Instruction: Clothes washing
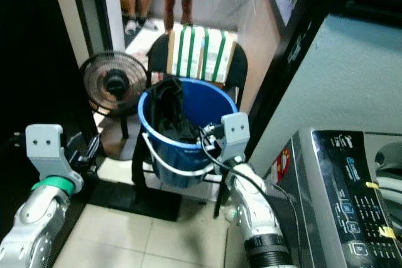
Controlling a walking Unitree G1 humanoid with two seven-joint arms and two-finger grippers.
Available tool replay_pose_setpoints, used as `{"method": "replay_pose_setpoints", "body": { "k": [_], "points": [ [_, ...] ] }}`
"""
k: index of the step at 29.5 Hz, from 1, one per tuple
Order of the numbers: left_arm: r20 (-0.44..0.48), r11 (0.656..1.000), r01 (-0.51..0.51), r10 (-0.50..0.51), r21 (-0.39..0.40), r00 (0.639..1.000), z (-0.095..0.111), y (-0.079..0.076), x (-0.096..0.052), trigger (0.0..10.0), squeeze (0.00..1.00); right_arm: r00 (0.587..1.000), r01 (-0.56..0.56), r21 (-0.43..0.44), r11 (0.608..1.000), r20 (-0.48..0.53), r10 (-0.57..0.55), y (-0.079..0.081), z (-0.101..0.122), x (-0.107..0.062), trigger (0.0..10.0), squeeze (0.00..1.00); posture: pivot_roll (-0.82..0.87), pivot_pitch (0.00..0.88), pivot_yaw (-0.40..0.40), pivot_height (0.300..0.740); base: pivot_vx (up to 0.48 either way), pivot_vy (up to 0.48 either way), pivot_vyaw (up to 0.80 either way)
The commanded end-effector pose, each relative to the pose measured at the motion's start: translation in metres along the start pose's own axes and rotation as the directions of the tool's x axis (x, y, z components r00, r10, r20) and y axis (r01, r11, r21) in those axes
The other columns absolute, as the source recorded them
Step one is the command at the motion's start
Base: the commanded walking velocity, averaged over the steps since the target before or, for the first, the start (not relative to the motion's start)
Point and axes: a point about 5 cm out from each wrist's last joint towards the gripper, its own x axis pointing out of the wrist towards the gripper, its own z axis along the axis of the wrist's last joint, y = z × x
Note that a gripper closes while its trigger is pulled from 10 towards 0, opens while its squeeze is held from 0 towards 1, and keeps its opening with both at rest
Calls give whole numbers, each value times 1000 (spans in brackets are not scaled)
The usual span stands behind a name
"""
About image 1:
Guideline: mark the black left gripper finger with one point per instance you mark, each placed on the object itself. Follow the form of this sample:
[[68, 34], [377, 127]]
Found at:
[[73, 144], [93, 145]]

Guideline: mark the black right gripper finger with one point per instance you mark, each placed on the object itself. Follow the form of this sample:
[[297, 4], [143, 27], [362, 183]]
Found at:
[[204, 130], [208, 149]]

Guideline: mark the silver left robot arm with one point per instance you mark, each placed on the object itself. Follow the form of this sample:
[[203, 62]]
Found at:
[[31, 224]]

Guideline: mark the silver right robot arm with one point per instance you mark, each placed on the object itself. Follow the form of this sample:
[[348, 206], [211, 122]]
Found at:
[[257, 218]]

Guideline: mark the black clothes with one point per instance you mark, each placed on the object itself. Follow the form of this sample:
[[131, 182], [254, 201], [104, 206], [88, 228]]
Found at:
[[169, 111]]

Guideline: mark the grey top-loading washing machine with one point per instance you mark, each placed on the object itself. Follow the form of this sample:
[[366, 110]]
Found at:
[[333, 199]]

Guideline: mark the blue plastic bucket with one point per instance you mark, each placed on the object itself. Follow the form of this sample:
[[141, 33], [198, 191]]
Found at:
[[210, 101]]

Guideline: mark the black round electric fan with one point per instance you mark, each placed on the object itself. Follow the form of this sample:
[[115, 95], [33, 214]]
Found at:
[[116, 83]]

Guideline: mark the clear plastic bottle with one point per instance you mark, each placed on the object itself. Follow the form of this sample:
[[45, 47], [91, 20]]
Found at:
[[228, 213]]

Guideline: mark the black floor mat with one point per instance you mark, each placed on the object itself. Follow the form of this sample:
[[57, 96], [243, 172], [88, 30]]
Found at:
[[138, 202]]

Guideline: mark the green striped cardboard box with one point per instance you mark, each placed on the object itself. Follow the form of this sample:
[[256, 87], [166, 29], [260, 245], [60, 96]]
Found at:
[[201, 51]]

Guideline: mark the black chair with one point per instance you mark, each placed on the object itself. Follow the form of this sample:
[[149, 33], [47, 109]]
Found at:
[[158, 54]]

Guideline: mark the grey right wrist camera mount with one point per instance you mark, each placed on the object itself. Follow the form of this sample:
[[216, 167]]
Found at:
[[236, 133]]

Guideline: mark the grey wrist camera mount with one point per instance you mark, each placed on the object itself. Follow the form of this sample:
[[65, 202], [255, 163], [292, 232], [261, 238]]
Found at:
[[236, 133], [45, 149]]

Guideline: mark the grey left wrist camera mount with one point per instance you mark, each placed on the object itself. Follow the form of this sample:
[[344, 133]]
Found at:
[[45, 149]]

